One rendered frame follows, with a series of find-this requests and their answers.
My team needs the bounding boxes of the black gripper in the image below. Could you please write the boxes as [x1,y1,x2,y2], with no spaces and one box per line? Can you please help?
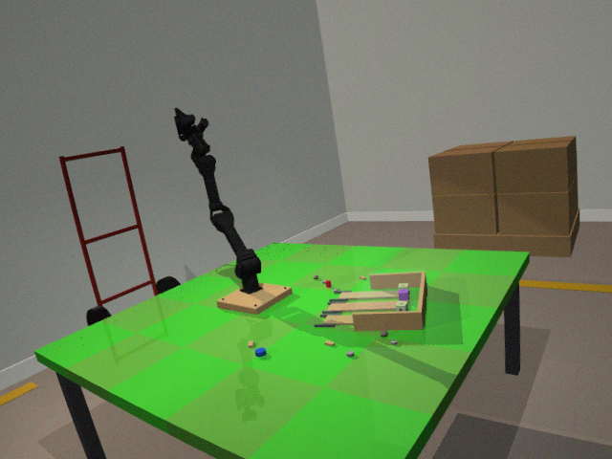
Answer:
[174,107,202,145]

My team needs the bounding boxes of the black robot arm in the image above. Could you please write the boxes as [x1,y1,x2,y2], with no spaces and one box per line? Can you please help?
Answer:
[191,118,263,295]

